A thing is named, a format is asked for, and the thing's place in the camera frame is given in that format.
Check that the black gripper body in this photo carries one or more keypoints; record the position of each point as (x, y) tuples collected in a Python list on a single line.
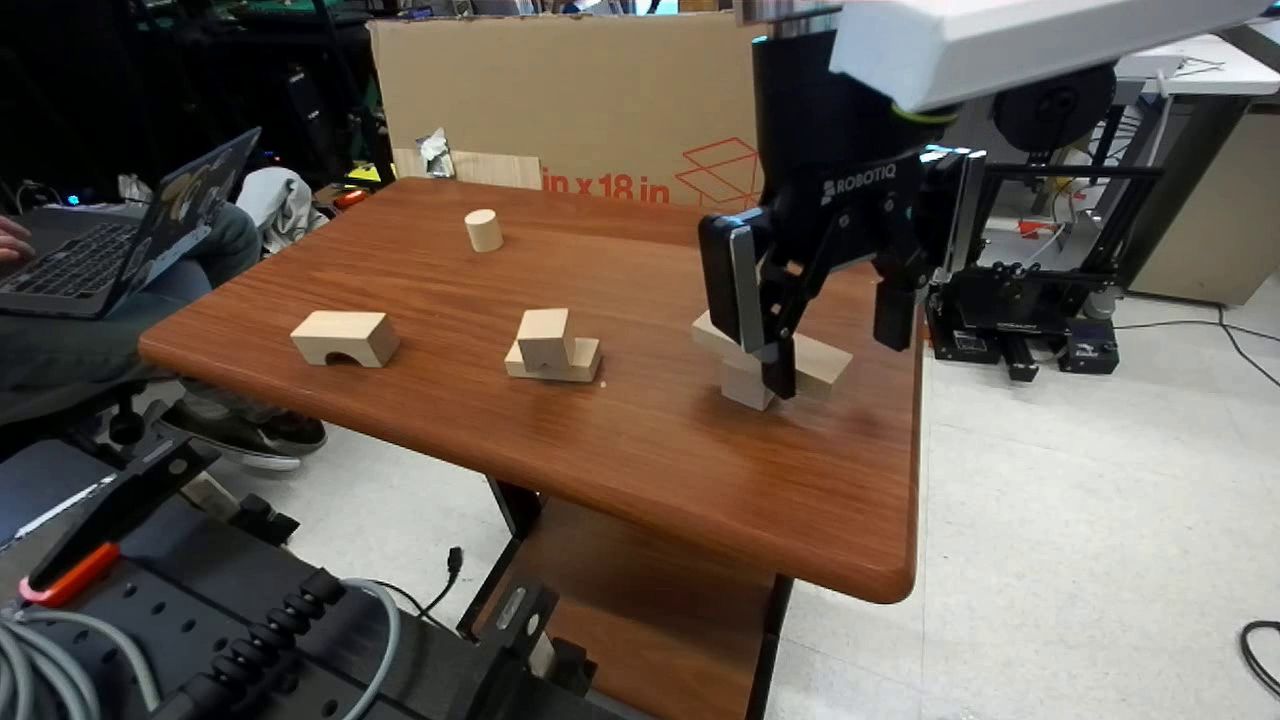
[(864, 202)]

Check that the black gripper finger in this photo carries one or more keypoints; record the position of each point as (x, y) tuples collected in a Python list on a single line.
[(782, 332), (899, 301)]

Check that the long rectangular wooden block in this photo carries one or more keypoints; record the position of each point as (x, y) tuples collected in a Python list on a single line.
[(821, 360)]

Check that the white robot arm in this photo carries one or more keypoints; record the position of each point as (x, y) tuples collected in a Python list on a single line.
[(1014, 46)]

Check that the light wooden cube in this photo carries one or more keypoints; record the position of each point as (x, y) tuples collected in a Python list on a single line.
[(541, 332), (747, 391)]

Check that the short flat wooden block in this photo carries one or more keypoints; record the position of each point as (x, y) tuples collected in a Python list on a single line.
[(582, 360)]

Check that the wooden cylinder block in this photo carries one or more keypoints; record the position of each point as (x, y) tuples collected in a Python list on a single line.
[(480, 231)]

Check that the wooden arch block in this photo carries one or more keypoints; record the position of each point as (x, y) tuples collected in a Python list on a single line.
[(332, 332)]

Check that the bare person hand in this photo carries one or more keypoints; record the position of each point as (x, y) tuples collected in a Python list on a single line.
[(8, 243)]

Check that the large cardboard box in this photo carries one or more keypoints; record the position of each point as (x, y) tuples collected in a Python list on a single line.
[(563, 93)]

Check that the white topped beige desk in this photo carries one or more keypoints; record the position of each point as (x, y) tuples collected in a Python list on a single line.
[(1214, 202)]

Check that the small grey white packet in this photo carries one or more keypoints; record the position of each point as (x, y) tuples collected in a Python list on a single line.
[(432, 151)]

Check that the white plastic bag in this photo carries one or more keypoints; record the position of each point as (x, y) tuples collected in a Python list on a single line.
[(272, 202)]

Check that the dark sneaker shoe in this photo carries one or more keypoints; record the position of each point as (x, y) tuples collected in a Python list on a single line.
[(261, 428)]

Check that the grey trousered leg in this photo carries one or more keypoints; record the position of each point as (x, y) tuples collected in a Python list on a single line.
[(222, 246)]

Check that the office chair base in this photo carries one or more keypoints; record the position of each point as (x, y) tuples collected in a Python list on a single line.
[(124, 428)]

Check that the black perforated mounting board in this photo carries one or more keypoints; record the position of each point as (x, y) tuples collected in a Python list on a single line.
[(161, 600)]

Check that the dark open laptop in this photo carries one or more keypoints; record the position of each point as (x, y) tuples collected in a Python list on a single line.
[(82, 252)]

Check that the black frame 3D printer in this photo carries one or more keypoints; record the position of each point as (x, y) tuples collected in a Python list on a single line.
[(1014, 307)]

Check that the wooden table pedestal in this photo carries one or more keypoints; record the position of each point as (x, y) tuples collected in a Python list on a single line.
[(641, 600)]

